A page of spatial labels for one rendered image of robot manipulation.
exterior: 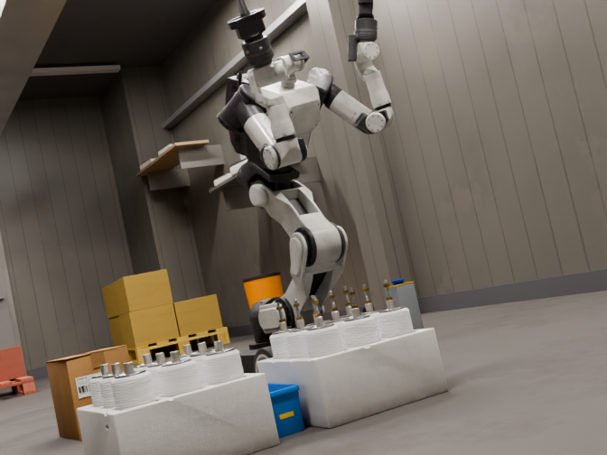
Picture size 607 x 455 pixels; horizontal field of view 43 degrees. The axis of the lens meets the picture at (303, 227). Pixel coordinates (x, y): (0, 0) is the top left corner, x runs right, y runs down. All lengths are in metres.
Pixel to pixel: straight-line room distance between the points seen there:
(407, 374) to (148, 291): 5.66
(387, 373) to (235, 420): 0.45
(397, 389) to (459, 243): 3.35
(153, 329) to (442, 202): 3.36
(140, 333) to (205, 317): 0.66
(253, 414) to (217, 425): 0.10
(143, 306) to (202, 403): 5.74
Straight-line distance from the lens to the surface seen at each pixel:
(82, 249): 10.20
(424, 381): 2.18
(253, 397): 1.94
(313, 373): 2.03
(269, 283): 6.96
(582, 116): 4.59
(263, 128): 2.56
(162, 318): 7.63
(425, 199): 5.61
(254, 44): 2.43
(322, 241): 2.67
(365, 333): 2.12
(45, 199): 10.22
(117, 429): 1.83
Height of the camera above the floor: 0.36
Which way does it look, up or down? 5 degrees up
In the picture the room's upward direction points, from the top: 12 degrees counter-clockwise
